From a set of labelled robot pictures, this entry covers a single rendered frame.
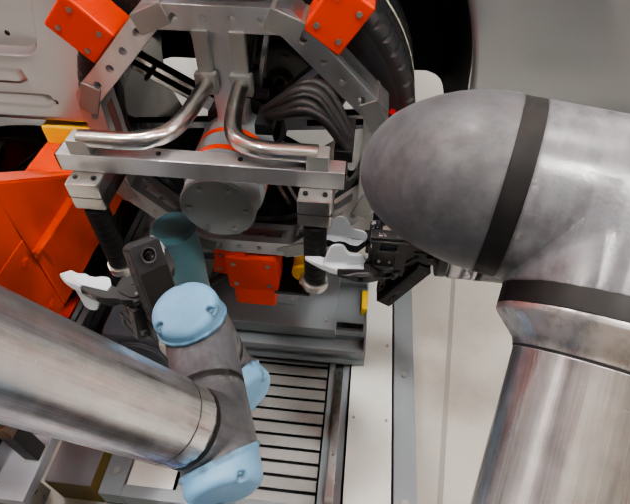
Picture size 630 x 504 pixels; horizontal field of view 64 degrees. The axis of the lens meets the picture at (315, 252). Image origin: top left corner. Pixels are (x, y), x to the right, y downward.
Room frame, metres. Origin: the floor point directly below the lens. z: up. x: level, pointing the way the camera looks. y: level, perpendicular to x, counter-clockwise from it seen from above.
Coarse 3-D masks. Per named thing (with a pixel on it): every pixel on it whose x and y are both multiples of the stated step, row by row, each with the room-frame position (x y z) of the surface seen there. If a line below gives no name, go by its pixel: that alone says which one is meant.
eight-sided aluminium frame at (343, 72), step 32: (160, 0) 0.77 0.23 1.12; (192, 0) 0.77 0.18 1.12; (224, 0) 0.80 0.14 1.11; (256, 0) 0.79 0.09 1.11; (288, 0) 0.77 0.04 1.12; (128, 32) 0.77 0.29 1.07; (224, 32) 0.76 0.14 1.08; (256, 32) 0.75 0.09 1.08; (288, 32) 0.74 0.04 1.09; (96, 64) 0.78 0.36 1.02; (128, 64) 0.77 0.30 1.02; (320, 64) 0.74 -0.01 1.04; (352, 64) 0.78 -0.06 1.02; (96, 96) 0.78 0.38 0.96; (352, 96) 0.73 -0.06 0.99; (384, 96) 0.76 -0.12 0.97; (96, 128) 0.78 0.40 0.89; (128, 192) 0.78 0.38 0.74; (160, 192) 0.82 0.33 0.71; (352, 192) 0.78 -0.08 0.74; (256, 224) 0.81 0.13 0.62; (352, 224) 0.73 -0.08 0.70; (288, 256) 0.74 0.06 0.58
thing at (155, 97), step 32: (160, 32) 1.08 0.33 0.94; (160, 64) 0.89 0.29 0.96; (256, 64) 0.88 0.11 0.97; (128, 96) 0.89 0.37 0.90; (160, 96) 1.03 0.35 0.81; (128, 128) 0.87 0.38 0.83; (192, 128) 1.06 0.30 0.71; (288, 128) 0.85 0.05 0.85; (320, 128) 0.84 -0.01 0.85; (352, 160) 0.87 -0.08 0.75; (288, 192) 0.86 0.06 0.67
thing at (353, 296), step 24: (360, 288) 0.99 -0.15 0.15; (360, 312) 0.90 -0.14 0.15; (240, 336) 0.81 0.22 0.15; (264, 336) 0.81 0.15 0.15; (288, 336) 0.81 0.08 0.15; (312, 336) 0.81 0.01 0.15; (336, 336) 0.81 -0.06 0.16; (360, 336) 0.80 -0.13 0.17; (312, 360) 0.76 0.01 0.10; (336, 360) 0.75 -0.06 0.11; (360, 360) 0.75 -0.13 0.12
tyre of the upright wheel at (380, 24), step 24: (120, 0) 0.86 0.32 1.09; (312, 0) 0.82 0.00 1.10; (384, 0) 0.91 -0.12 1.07; (384, 24) 0.83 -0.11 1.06; (360, 48) 0.82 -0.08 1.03; (384, 48) 0.81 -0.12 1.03; (408, 48) 0.91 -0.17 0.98; (384, 72) 0.81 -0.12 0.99; (408, 72) 0.82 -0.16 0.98; (408, 96) 0.81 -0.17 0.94
